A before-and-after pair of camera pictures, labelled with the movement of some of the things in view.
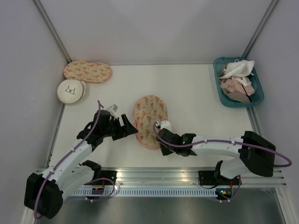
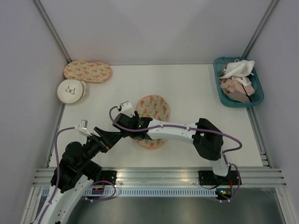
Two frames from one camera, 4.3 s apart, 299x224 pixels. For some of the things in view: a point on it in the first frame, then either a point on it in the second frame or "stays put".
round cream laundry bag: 71,91 stays put
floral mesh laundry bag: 148,110 stays put
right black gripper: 164,151 → 136,117
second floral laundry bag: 91,72 stays put
